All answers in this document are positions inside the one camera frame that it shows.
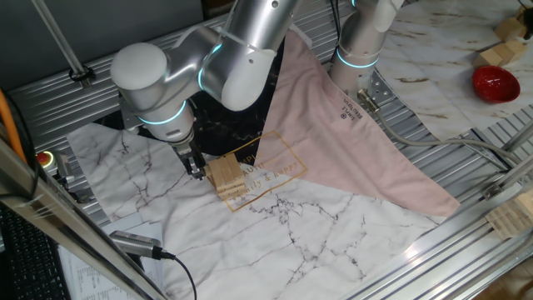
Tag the grey ribbed camera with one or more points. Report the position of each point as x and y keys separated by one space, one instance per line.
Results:
x=133 y=245

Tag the aluminium frame strut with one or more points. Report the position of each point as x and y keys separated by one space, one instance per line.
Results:
x=512 y=179
x=520 y=137

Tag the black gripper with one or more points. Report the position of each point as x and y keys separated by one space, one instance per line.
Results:
x=187 y=153

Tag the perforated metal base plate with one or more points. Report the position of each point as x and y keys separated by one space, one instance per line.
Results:
x=381 y=89

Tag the aluminium table edge rail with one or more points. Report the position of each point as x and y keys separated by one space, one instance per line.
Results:
x=437 y=266

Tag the thin metal rod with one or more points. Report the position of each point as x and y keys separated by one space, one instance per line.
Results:
x=60 y=38

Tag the beige marble cloth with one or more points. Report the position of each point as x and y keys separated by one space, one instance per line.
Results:
x=437 y=41

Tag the marble pink black tablecloth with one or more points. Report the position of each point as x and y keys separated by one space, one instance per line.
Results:
x=250 y=250

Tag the white printed paper sheets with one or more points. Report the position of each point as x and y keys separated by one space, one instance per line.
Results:
x=96 y=275

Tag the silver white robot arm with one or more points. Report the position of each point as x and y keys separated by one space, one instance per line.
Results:
x=141 y=79

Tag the aluminium frame bar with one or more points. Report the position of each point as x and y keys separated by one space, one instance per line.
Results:
x=62 y=221

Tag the red bowl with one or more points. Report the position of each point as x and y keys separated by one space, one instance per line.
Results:
x=495 y=85

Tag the red emergency stop button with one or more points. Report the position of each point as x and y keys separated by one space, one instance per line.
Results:
x=45 y=159

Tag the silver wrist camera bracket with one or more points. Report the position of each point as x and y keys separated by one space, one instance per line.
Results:
x=128 y=116

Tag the grey metal clamp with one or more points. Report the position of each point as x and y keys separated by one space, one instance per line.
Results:
x=66 y=177

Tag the black keyboard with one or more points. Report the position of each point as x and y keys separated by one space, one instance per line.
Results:
x=25 y=266

